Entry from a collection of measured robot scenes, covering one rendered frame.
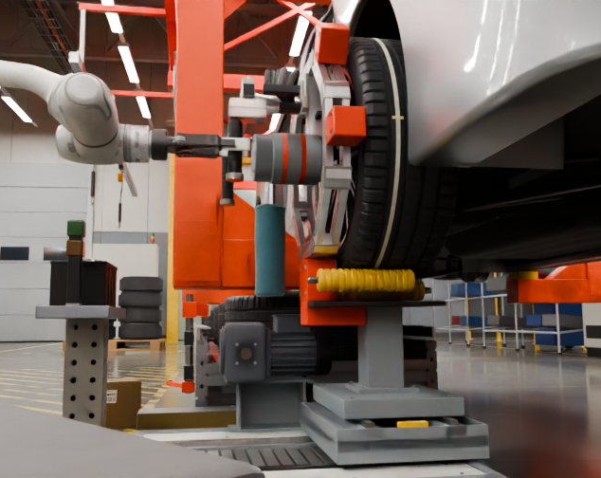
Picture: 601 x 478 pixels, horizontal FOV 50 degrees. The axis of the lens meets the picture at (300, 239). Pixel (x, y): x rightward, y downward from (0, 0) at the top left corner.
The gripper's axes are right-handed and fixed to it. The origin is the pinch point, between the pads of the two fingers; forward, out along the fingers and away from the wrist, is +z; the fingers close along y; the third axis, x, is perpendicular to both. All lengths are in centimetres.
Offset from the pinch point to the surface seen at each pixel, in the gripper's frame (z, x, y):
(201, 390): -7, -65, -69
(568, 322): 422, -46, -546
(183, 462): -10, -49, 120
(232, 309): 5, -38, -92
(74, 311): -38, -39, -10
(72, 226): -39.2, -18.7, -9.2
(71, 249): -39.2, -24.5, -9.3
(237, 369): 3, -56, -38
